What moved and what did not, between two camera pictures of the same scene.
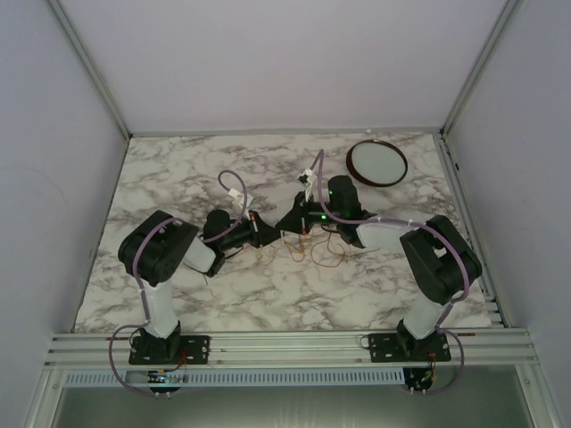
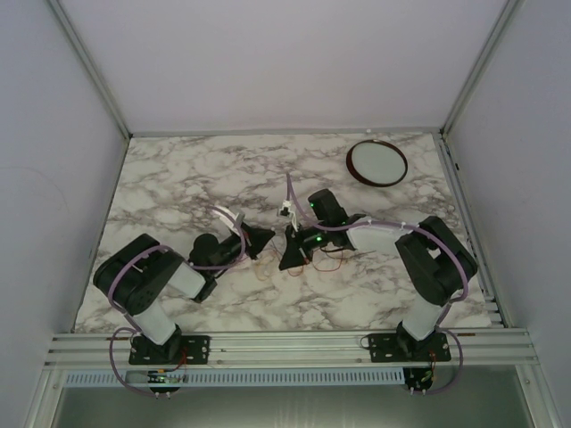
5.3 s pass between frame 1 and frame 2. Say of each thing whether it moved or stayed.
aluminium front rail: stayed
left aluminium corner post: stayed
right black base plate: stayed
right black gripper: moved
